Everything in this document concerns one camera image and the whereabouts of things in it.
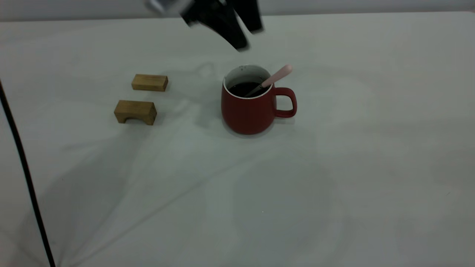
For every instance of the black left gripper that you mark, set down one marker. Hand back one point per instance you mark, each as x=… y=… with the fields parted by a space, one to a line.
x=174 y=5

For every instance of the red ceramic mug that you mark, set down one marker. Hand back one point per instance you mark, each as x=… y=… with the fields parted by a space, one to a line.
x=248 y=115

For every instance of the dark coffee liquid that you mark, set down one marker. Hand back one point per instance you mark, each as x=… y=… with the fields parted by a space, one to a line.
x=241 y=89

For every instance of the flat rectangular wooden block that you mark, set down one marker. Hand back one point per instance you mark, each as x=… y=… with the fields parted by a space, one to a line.
x=150 y=82

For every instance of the arch shaped wooden block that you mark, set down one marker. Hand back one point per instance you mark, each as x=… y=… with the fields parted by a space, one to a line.
x=135 y=109

